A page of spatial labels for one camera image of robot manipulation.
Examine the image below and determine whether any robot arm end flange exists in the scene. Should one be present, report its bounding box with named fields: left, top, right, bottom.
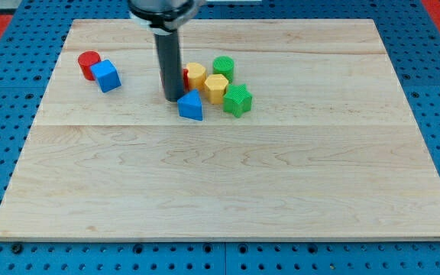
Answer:
left=127, top=0, right=206, bottom=35

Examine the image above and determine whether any green star block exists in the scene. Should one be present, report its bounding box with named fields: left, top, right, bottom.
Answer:
left=223, top=84, right=253, bottom=118

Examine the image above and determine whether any red star block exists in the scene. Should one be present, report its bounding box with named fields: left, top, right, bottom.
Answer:
left=183, top=68, right=189, bottom=93

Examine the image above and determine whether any blue cube block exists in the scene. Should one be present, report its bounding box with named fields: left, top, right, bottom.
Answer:
left=90, top=60, right=121, bottom=93

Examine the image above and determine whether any blue triangle block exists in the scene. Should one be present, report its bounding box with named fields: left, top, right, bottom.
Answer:
left=177, top=89, right=203, bottom=121

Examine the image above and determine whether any yellow hexagon block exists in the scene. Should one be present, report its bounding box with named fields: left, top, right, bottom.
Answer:
left=204, top=74, right=228, bottom=105

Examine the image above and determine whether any yellow cylinder block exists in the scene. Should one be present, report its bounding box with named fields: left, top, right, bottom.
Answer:
left=186, top=63, right=207, bottom=92

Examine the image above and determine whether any green cylinder block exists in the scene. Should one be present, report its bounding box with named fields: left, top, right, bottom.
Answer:
left=212, top=56, right=235, bottom=83

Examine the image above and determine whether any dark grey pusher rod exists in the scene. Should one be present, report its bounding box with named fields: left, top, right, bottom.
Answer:
left=154, top=31, right=184, bottom=102

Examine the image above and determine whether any light wooden board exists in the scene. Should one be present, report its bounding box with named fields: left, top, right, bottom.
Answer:
left=0, top=19, right=440, bottom=242

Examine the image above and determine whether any red cylinder block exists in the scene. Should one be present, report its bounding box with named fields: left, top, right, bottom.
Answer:
left=77, top=50, right=101, bottom=81

